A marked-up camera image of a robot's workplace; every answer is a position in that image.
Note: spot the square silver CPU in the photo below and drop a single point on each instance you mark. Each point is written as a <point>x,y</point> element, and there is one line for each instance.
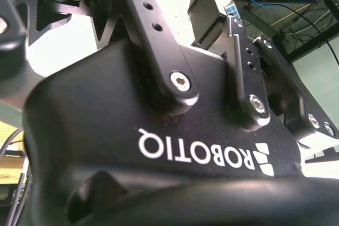
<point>209,22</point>

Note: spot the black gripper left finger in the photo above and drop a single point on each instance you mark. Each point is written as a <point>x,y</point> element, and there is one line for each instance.
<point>159,40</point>

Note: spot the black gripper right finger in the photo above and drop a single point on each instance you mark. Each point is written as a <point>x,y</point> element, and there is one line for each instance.
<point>251,77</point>

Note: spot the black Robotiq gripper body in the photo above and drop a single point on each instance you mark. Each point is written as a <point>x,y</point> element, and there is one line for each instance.
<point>106,130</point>

